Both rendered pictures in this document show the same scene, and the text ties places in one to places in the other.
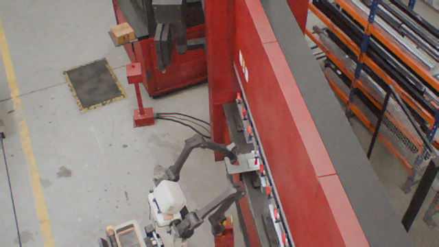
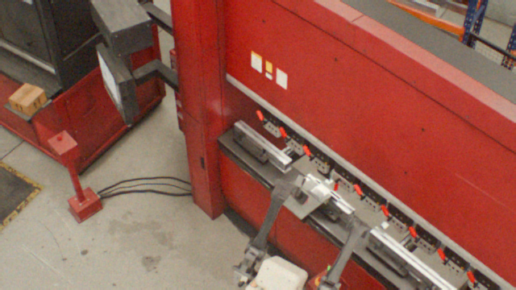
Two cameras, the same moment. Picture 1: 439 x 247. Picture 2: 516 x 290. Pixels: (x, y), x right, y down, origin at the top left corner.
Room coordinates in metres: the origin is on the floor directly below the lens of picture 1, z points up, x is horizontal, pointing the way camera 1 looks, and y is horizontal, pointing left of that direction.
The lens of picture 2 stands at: (0.75, 1.30, 3.86)
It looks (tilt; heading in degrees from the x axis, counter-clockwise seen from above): 47 degrees down; 327
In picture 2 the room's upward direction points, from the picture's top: straight up
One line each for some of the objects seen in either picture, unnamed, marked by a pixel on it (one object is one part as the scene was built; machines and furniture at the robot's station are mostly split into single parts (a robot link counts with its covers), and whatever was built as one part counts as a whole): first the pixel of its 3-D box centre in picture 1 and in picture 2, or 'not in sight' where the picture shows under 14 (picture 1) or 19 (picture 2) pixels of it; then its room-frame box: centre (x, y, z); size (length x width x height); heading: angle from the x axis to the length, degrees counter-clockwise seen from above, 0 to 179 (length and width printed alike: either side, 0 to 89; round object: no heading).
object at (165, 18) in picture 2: (198, 10); (151, 24); (3.76, 0.18, 1.66); 0.40 x 0.24 x 0.07; 10
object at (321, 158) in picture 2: (258, 137); (322, 155); (2.55, -0.30, 1.26); 0.15 x 0.09 x 0.17; 10
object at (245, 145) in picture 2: (236, 119); (251, 149); (3.10, -0.15, 0.89); 0.30 x 0.05 x 0.03; 10
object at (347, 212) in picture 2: (260, 171); (328, 198); (2.47, -0.31, 0.92); 0.39 x 0.06 x 0.10; 10
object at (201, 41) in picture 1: (201, 53); (160, 82); (3.76, 0.18, 1.17); 0.40 x 0.24 x 0.07; 10
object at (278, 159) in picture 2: (244, 120); (262, 146); (3.07, -0.21, 0.92); 0.50 x 0.06 x 0.10; 10
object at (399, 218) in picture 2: (279, 199); (401, 214); (1.96, -0.40, 1.26); 0.15 x 0.09 x 0.17; 10
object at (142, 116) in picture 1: (138, 95); (73, 176); (3.98, 0.94, 0.41); 0.25 x 0.20 x 0.83; 100
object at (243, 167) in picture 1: (241, 163); (305, 198); (2.50, -0.16, 1.00); 0.26 x 0.18 x 0.01; 100
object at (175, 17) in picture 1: (173, 29); (126, 60); (3.68, 0.42, 1.53); 0.51 x 0.25 x 0.85; 177
